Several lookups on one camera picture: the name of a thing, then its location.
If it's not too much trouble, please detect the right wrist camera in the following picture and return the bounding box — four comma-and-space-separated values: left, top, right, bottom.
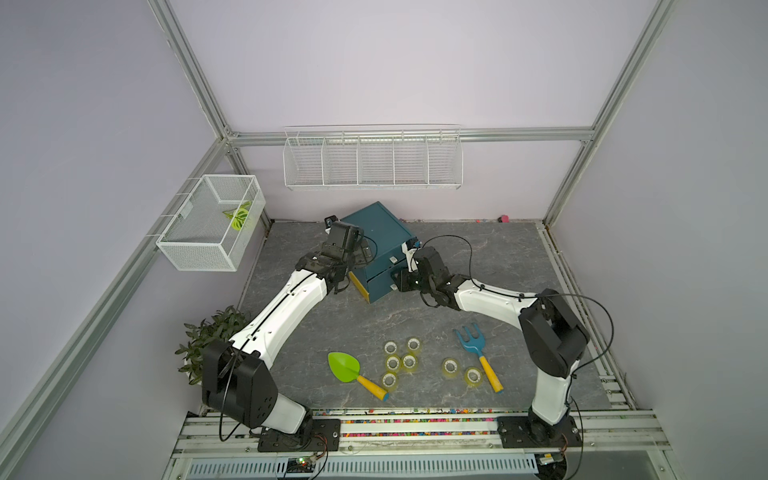
401, 237, 421, 272

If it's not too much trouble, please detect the white mesh wall basket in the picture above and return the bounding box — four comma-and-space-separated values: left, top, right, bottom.
156, 174, 266, 272

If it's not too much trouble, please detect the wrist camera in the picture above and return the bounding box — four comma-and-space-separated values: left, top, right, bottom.
401, 237, 421, 272
324, 215, 338, 232

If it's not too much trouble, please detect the green toy in basket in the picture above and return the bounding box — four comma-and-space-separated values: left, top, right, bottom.
223, 201, 251, 231

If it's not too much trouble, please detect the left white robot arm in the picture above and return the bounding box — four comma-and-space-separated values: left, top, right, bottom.
201, 217, 373, 450

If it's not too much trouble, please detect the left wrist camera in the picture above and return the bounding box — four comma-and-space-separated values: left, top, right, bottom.
324, 215, 338, 232

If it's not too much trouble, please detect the green toy shovel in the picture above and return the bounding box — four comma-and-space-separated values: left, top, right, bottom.
327, 352, 389, 401

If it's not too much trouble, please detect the green potted plant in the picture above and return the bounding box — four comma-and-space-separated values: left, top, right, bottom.
174, 305, 248, 386

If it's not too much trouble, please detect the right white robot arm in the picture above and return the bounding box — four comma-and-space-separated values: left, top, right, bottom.
394, 242, 590, 448

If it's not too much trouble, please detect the teal three-drawer cabinet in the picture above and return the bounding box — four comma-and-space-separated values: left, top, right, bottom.
342, 202, 414, 304

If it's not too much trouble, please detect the white wire wall shelf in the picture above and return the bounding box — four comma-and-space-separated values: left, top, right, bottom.
282, 125, 463, 190

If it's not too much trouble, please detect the blue toy rake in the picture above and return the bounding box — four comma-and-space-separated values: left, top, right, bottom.
453, 323, 504, 393

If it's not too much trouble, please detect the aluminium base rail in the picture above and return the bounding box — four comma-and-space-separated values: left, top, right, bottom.
171, 409, 671, 461

